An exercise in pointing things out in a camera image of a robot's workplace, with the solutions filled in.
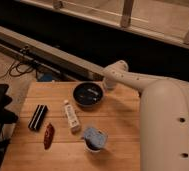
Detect black rectangular box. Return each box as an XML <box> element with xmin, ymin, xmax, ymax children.
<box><xmin>28</xmin><ymin>105</ymin><xmax>48</xmax><ymax>131</ymax></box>

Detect black floor cables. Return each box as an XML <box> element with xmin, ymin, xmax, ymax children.
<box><xmin>0</xmin><ymin>46</ymin><xmax>52</xmax><ymax>84</ymax></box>

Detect metal floor rail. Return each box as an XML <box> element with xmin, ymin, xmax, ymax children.
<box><xmin>0</xmin><ymin>21</ymin><xmax>189</xmax><ymax>134</ymax></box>

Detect white tube bottle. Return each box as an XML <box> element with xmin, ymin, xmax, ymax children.
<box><xmin>64</xmin><ymin>100</ymin><xmax>81</xmax><ymax>133</ymax></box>

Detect cup with blue cloth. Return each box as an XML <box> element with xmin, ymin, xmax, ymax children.
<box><xmin>82</xmin><ymin>127</ymin><xmax>108</xmax><ymax>153</ymax></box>

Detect dark ceramic bowl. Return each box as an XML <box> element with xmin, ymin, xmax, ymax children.
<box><xmin>73</xmin><ymin>82</ymin><xmax>104</xmax><ymax>107</ymax></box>

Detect blue object on floor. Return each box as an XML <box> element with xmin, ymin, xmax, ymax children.
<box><xmin>38</xmin><ymin>74</ymin><xmax>54</xmax><ymax>82</ymax></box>

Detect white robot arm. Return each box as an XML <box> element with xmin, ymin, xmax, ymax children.
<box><xmin>103</xmin><ymin>60</ymin><xmax>189</xmax><ymax>171</ymax></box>

